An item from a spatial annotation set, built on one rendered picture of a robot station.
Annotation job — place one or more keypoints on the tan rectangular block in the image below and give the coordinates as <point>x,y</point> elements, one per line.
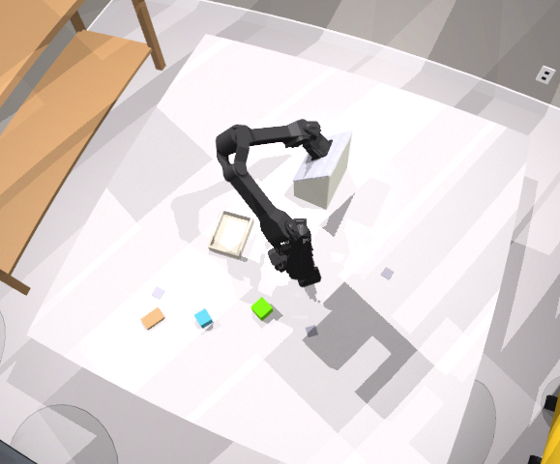
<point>153,318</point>

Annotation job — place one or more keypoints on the lime green cube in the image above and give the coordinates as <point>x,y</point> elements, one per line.
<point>261,309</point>

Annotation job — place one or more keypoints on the light blue block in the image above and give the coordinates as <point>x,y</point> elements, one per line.
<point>203,318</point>

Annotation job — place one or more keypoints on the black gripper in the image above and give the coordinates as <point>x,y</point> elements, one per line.
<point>315,274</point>

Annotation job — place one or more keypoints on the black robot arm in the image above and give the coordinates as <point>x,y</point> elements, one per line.
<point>276,225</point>

